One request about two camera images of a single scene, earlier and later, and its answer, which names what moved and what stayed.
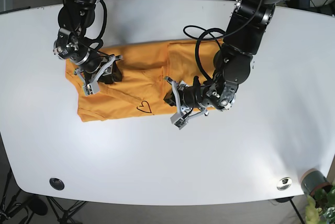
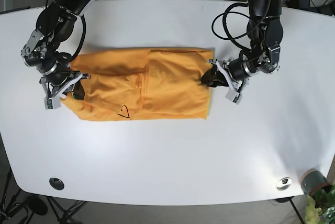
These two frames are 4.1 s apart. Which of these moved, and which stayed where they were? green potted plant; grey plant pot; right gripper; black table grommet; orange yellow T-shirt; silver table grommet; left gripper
Moved: left gripper; orange yellow T-shirt; right gripper
Stayed: green potted plant; silver table grommet; grey plant pot; black table grommet
